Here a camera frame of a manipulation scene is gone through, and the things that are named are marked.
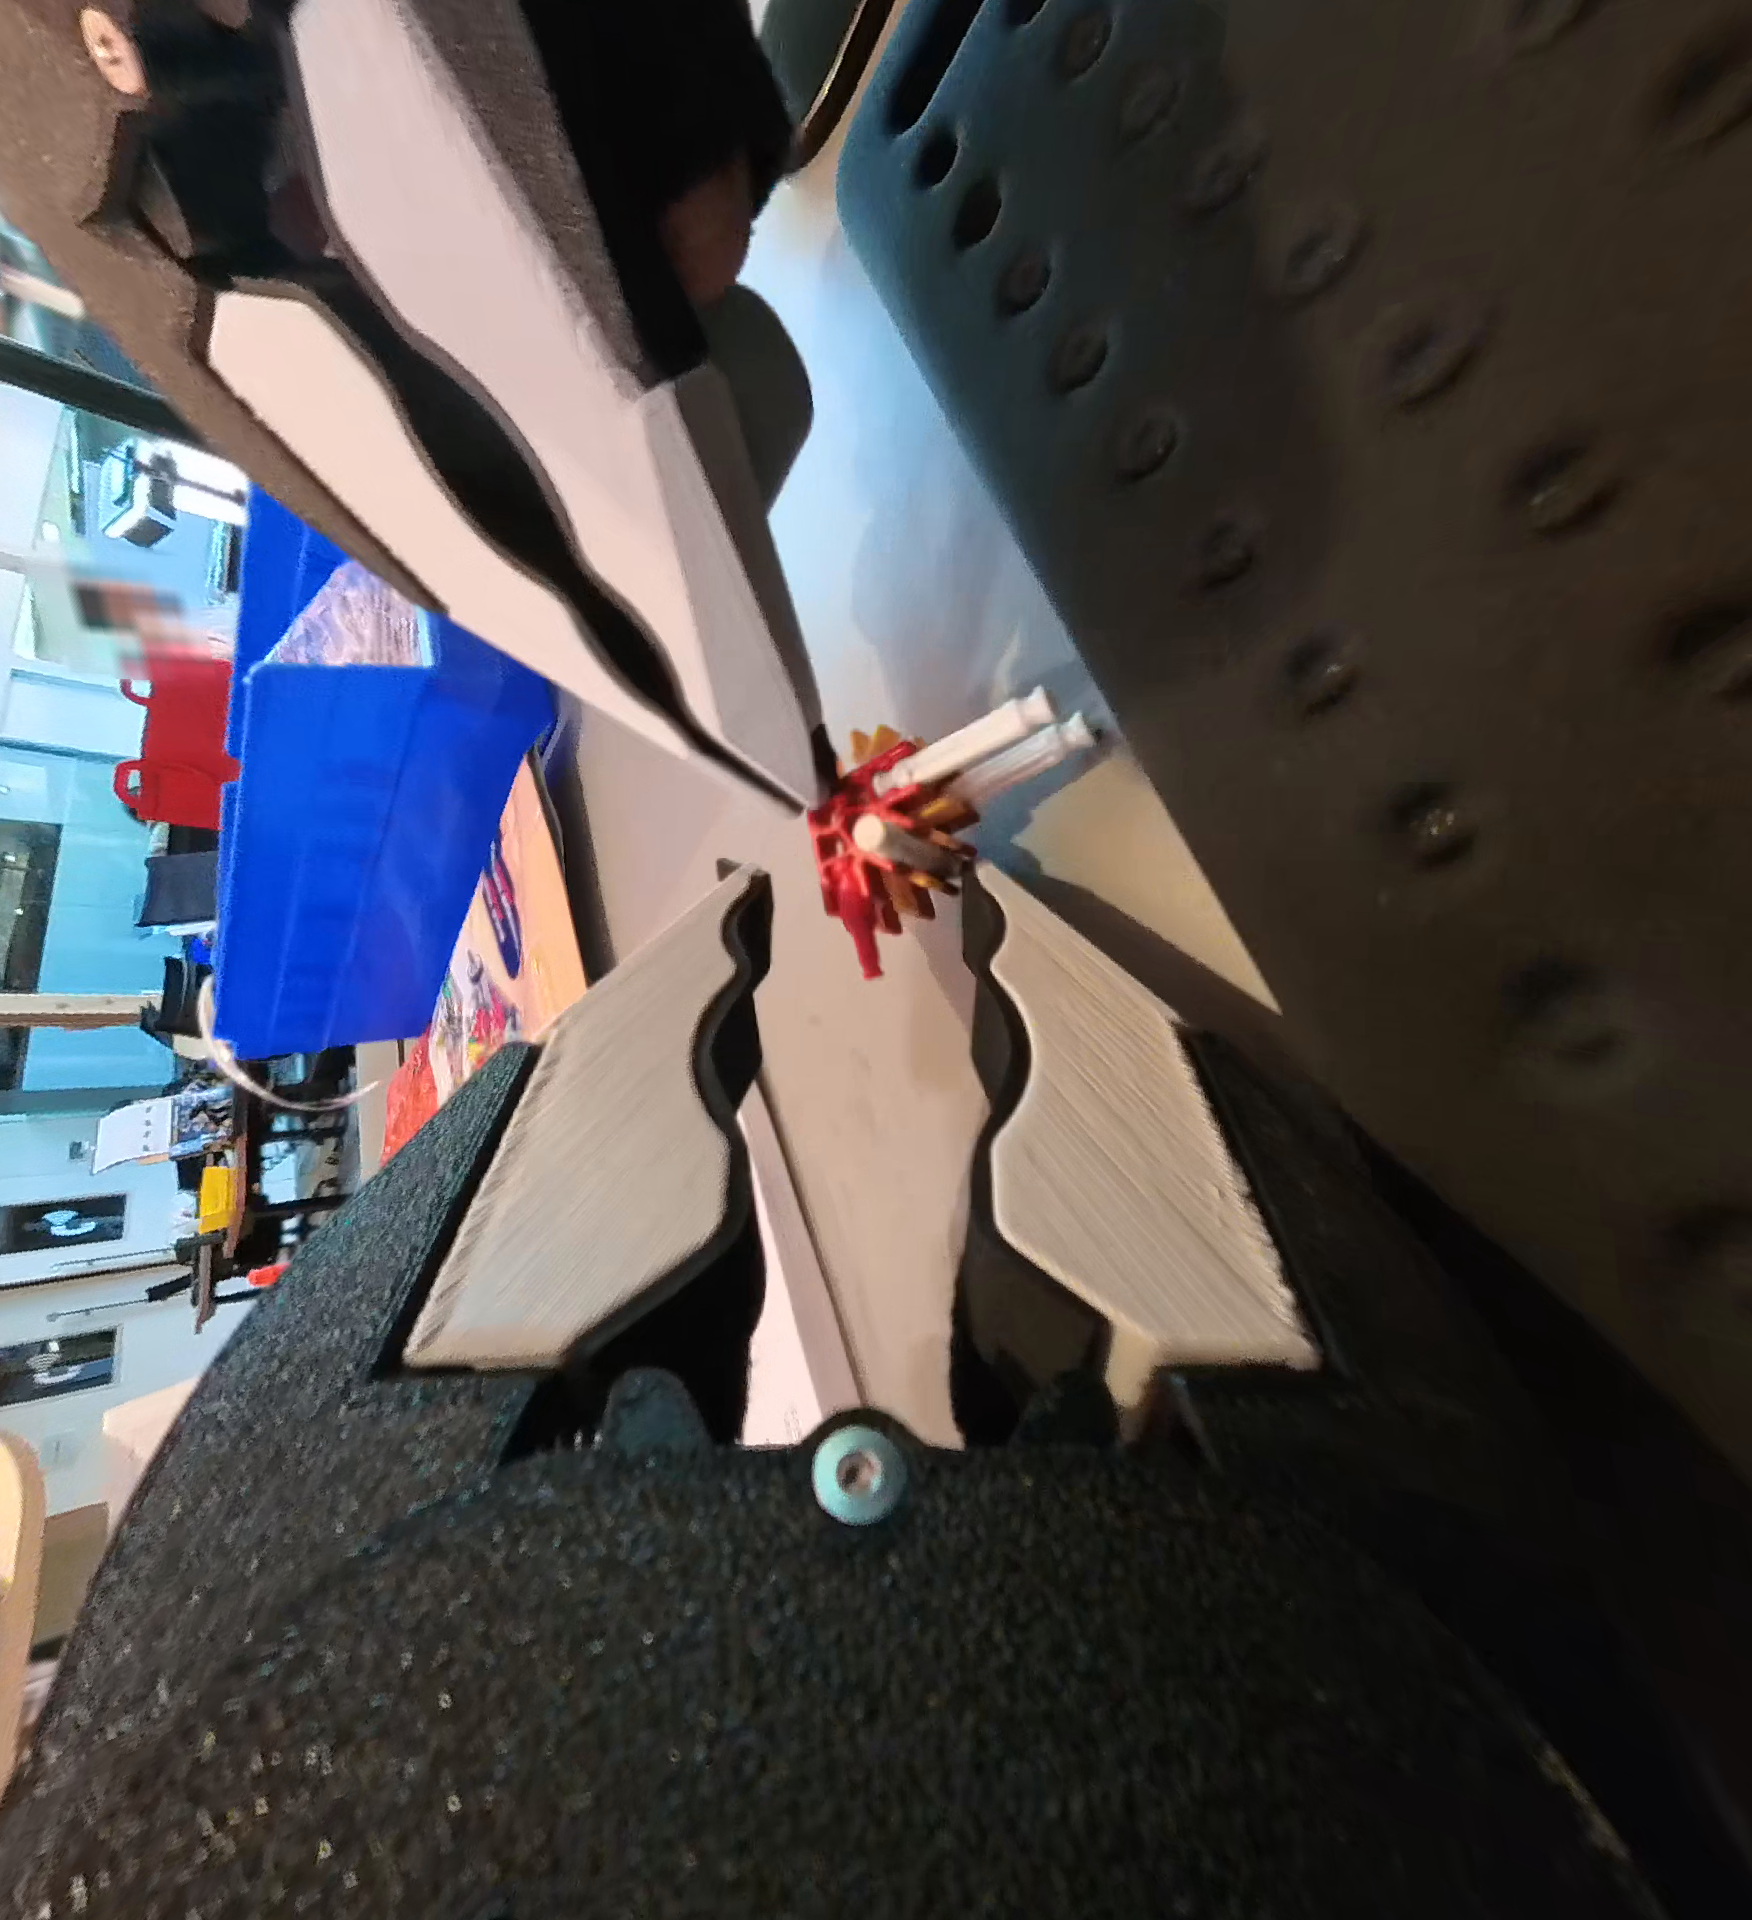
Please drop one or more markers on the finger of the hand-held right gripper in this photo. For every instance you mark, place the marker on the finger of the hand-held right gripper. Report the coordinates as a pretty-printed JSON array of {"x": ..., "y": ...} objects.
[
  {"x": 487, "y": 195},
  {"x": 352, "y": 435}
]

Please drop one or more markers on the black wall poster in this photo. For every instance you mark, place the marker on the black wall poster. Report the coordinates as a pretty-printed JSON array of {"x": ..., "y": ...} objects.
[
  {"x": 50, "y": 1363},
  {"x": 59, "y": 1227}
]

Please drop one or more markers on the short red plastic rod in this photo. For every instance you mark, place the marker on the short red plastic rod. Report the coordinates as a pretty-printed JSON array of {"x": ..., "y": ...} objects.
[{"x": 870, "y": 948}]

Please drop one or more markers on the clear plastic bag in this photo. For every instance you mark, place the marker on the clear plastic bag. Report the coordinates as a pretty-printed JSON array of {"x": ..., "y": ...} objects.
[{"x": 352, "y": 616}]

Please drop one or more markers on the orange and red toy bag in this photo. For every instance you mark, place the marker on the orange and red toy bag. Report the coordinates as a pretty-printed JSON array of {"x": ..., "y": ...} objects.
[{"x": 524, "y": 931}]

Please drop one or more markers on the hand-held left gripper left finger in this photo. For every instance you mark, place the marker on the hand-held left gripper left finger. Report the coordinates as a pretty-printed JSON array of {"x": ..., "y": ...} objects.
[{"x": 592, "y": 1184}]

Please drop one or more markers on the red container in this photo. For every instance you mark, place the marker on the red container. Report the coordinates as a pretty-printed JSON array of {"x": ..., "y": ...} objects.
[{"x": 180, "y": 749}]

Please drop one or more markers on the blue plastic bin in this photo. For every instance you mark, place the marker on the blue plastic bin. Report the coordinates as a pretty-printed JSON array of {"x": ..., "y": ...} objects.
[{"x": 337, "y": 838}]

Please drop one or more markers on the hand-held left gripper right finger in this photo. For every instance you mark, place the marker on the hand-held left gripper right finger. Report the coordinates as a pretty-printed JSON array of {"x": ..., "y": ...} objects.
[{"x": 1147, "y": 1184}]

